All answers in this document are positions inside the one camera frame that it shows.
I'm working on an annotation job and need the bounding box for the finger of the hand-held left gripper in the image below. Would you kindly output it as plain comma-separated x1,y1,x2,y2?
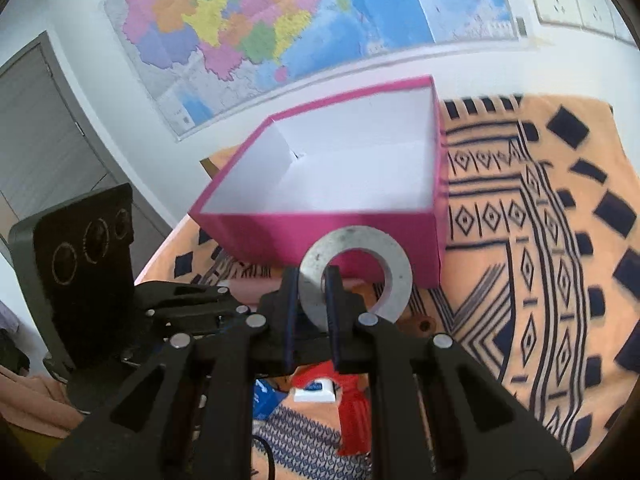
134,280,253,338

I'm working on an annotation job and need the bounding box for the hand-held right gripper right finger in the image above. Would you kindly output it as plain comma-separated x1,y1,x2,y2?
322,266,574,480

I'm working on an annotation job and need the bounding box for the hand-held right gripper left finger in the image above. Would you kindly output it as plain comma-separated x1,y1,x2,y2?
45,266,301,480

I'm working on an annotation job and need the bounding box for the grey metal ring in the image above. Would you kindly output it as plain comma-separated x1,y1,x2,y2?
298,226,414,333

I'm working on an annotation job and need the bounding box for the pink cardboard box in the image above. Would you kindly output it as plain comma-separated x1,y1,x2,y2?
189,75,449,291

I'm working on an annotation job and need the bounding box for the small white box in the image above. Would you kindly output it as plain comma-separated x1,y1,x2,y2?
292,379,337,405

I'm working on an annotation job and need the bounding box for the brown wooden piece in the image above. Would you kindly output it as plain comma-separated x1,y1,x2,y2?
372,280,437,337

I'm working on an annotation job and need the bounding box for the blue cardboard box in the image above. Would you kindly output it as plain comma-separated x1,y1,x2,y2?
252,379,292,423

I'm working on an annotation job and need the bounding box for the red cloth item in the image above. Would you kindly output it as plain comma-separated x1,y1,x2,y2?
337,374,374,457

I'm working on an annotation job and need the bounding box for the wooden headboard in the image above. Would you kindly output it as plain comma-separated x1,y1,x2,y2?
200,145,242,182

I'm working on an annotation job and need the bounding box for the grey door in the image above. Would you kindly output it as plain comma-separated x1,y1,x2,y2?
0,30,173,271

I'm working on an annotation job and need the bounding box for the orange patterned blanket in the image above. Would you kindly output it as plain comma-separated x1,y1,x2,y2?
135,94,640,480

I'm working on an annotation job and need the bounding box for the black cable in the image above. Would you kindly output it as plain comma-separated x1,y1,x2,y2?
251,434,277,480

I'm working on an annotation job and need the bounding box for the colourful wall map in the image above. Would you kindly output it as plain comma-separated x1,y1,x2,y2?
104,0,521,141

